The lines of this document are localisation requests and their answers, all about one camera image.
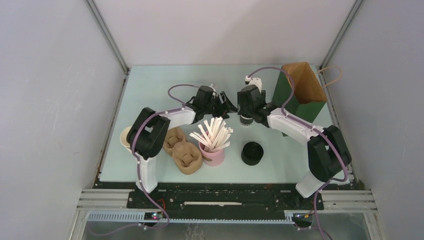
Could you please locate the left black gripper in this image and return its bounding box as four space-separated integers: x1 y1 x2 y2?
203 92 238 123

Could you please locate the black paper coffee cup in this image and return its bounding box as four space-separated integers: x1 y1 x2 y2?
239 115 254 127

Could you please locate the green paper bag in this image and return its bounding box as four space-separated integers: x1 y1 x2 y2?
271 62 327 123

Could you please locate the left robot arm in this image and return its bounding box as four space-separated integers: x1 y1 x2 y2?
120 85 237 208

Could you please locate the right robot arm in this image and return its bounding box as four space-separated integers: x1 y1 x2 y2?
237 85 352 209

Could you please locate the bundle of white straws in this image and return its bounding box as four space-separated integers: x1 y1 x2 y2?
189 117 234 153

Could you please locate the stack of black lids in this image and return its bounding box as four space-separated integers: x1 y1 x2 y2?
241 141 264 166

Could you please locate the pink straw holder cup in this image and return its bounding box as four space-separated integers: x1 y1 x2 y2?
198 141 225 167

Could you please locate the brown cardboard cup carrier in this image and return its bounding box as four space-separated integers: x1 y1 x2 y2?
162 127 203 175

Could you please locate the stack of paper cups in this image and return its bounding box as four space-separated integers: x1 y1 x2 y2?
120 126 132 153

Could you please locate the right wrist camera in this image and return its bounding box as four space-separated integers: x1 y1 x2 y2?
244 76 263 92

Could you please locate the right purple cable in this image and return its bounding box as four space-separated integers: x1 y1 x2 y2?
246 66 350 240

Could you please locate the purple cable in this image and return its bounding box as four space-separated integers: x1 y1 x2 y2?
246 66 350 240
96 83 201 238

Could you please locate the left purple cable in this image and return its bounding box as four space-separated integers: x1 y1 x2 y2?
96 83 201 238

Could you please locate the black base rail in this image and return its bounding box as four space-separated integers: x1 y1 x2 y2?
92 181 355 222

